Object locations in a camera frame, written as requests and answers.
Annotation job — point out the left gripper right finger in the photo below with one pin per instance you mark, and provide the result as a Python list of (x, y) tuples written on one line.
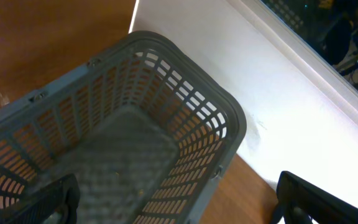
[(302, 202)]

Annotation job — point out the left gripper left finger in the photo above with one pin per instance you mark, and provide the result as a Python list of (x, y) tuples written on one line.
[(56, 202)]

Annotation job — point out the dark glass window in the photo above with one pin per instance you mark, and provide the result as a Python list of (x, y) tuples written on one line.
[(330, 28)]

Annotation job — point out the grey plastic mesh basket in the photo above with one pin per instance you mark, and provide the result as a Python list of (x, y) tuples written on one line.
[(147, 133)]

